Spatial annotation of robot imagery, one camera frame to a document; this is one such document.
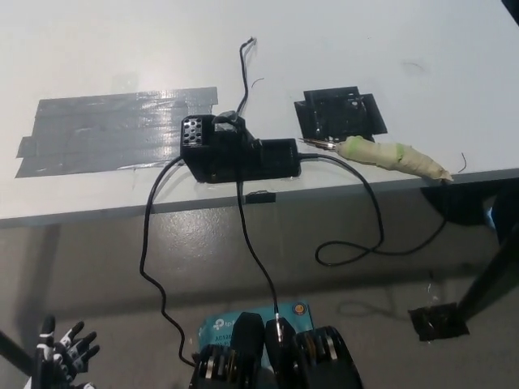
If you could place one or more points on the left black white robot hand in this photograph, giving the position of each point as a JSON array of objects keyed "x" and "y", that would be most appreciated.
[{"x": 65, "y": 352}]

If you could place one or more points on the tape-wrapped soldering iron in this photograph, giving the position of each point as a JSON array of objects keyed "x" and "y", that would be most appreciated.
[{"x": 385, "y": 156}]

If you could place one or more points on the black robot torso blocks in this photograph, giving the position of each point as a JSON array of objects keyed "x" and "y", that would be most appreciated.
[{"x": 247, "y": 340}]

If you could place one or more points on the black soldering station base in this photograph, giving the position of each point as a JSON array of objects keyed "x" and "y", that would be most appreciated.
[{"x": 227, "y": 158}]

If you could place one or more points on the black soldering iron stand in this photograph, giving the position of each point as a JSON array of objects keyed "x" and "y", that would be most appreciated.
[{"x": 336, "y": 113}]

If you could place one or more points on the black table leg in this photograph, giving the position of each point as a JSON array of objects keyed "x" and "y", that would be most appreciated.
[
  {"x": 16, "y": 350},
  {"x": 486, "y": 275}
]

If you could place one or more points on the teal router box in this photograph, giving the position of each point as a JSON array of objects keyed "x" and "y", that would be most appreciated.
[{"x": 219, "y": 328}]

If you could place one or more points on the small black tape strip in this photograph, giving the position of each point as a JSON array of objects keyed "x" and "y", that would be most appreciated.
[{"x": 259, "y": 198}]

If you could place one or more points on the black floor tape patch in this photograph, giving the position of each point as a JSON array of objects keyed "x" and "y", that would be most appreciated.
[{"x": 434, "y": 324}]

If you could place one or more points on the grey duct tape patch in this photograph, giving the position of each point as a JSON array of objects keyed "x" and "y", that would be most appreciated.
[{"x": 101, "y": 125}]

